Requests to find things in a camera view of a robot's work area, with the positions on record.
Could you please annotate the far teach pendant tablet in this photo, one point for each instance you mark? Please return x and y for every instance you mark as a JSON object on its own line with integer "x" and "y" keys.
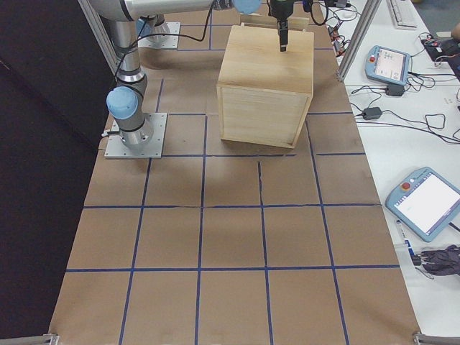
{"x": 387, "y": 65}

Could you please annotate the near teach pendant tablet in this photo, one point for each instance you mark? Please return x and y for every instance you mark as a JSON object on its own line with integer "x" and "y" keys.
{"x": 425, "y": 202}

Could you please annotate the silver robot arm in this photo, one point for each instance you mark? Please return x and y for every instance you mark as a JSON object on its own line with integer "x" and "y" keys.
{"x": 133, "y": 21}
{"x": 153, "y": 28}

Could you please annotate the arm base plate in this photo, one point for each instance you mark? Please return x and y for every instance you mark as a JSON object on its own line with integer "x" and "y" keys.
{"x": 171, "y": 43}
{"x": 146, "y": 142}

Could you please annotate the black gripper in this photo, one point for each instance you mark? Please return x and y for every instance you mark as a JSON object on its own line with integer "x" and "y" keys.
{"x": 279, "y": 9}

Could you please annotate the aluminium frame post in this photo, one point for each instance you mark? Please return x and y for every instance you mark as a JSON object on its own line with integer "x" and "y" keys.
{"x": 362, "y": 26}

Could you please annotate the white keyboard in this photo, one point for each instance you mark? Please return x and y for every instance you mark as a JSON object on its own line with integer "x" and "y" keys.
{"x": 401, "y": 14}

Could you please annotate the wooden drawer cabinet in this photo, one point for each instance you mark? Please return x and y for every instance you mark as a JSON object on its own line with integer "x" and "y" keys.
{"x": 263, "y": 93}

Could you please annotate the black power adapter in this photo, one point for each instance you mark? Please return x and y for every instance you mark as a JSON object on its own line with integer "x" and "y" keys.
{"x": 394, "y": 90}
{"x": 371, "y": 113}

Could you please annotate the brown paper table cover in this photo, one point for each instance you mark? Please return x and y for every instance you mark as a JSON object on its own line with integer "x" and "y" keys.
{"x": 231, "y": 243}

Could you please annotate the teach pendant tablet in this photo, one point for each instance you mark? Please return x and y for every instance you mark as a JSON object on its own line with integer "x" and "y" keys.
{"x": 425, "y": 202}
{"x": 387, "y": 65}

